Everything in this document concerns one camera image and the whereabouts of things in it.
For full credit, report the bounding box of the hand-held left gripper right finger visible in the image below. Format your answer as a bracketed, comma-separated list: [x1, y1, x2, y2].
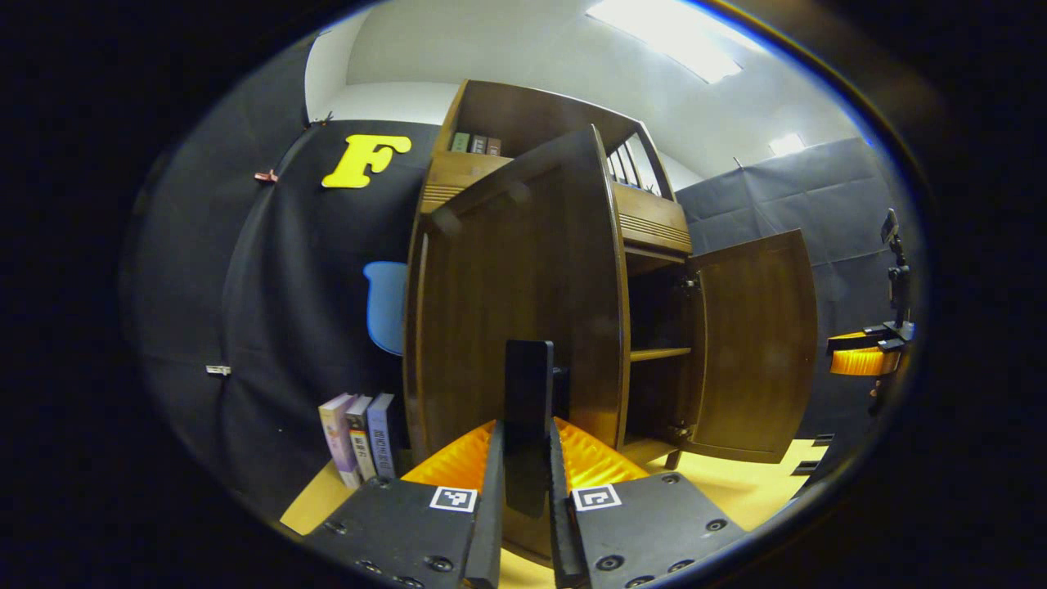
[547, 418, 748, 589]

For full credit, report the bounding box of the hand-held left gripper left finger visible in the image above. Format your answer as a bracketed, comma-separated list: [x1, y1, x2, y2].
[301, 419, 506, 589]

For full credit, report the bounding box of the wooden shoe cabinet door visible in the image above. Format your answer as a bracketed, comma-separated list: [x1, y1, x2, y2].
[405, 124, 631, 567]
[683, 229, 820, 465]

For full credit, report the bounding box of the wooden double-door shoe cabinet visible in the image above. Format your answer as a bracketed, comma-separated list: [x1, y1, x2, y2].
[403, 79, 820, 567]

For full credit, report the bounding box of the purple book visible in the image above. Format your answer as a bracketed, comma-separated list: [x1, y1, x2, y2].
[366, 393, 399, 480]

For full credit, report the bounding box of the dark book with yellow label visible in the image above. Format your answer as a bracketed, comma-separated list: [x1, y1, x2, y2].
[346, 396, 379, 483]

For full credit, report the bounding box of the black backdrop cloth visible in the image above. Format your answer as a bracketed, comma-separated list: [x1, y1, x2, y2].
[123, 41, 925, 518]

